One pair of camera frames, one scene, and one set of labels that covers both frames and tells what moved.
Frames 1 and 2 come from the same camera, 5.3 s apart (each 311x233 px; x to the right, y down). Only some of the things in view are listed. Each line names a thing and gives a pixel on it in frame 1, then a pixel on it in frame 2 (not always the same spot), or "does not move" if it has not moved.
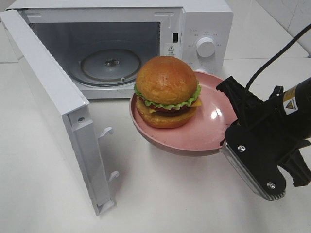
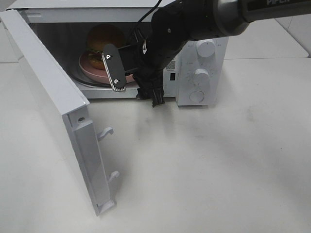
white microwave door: (65, 107) does not move
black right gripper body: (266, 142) to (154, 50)
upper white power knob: (205, 47) does not move
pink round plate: (202, 136) to (99, 75)
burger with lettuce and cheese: (167, 91) to (99, 36)
